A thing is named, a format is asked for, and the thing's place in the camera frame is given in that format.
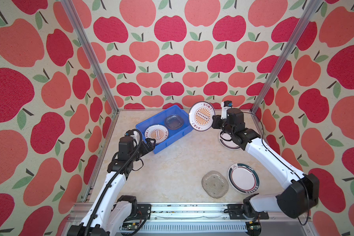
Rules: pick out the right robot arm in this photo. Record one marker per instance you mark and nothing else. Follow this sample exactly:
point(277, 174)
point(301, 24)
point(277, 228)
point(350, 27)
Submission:
point(301, 191)

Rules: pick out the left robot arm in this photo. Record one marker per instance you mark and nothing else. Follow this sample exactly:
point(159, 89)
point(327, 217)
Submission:
point(110, 211)

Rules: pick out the sunburst plate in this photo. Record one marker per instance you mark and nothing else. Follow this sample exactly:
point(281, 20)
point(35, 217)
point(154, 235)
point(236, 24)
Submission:
point(158, 132)
point(201, 116)

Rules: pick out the blue plastic bin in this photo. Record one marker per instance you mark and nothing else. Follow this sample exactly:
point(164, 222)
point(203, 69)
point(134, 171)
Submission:
point(159, 118)

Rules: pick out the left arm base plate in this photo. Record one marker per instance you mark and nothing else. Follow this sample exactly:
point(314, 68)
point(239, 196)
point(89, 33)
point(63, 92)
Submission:
point(142, 211)

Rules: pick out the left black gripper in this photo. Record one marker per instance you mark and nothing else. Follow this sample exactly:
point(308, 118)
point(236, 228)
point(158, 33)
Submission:
point(150, 146)

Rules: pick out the aluminium frame post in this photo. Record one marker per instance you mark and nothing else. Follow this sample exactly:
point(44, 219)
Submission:
point(302, 24)
point(89, 51)

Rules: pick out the green striped plate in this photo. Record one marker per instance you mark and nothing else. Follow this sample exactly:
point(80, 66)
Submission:
point(226, 140)
point(243, 178)

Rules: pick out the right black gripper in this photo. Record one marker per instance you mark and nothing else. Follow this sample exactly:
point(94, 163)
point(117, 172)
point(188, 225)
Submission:
point(217, 119)

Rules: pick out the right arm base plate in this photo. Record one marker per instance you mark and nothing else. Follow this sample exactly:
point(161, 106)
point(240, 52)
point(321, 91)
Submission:
point(234, 211)

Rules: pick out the right aluminium frame post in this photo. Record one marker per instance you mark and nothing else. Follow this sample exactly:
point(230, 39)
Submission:
point(302, 24)

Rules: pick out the front aluminium rail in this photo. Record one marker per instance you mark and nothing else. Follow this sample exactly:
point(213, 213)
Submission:
point(201, 218)

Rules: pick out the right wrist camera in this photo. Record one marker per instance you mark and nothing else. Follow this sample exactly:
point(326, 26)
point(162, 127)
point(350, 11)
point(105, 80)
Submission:
point(225, 105)

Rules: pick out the left aluminium frame post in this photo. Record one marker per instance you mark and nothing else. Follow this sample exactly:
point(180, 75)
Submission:
point(89, 51)

